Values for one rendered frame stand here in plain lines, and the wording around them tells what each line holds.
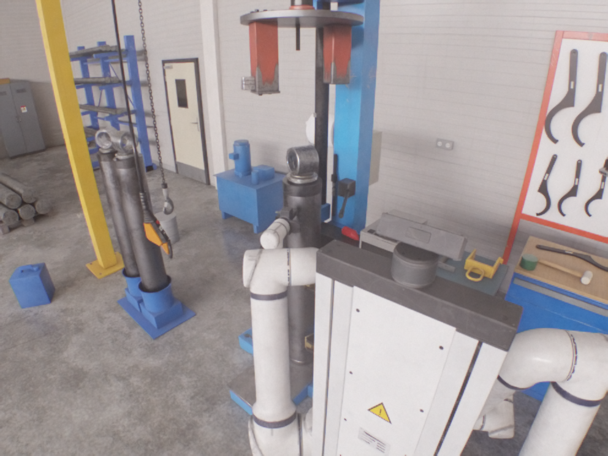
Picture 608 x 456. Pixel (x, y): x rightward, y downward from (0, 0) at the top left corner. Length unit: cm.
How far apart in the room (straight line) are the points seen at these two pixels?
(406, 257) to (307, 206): 137
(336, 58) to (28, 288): 343
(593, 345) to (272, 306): 83
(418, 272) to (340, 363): 30
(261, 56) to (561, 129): 247
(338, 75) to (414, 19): 195
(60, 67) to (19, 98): 763
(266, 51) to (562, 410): 163
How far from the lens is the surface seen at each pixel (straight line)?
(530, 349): 89
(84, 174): 394
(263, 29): 170
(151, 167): 769
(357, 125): 210
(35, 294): 408
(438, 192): 374
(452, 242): 52
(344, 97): 213
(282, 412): 126
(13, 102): 1139
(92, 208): 405
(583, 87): 332
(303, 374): 254
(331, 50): 184
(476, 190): 361
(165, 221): 440
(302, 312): 225
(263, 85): 170
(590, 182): 342
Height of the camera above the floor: 210
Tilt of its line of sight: 27 degrees down
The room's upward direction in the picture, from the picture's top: straight up
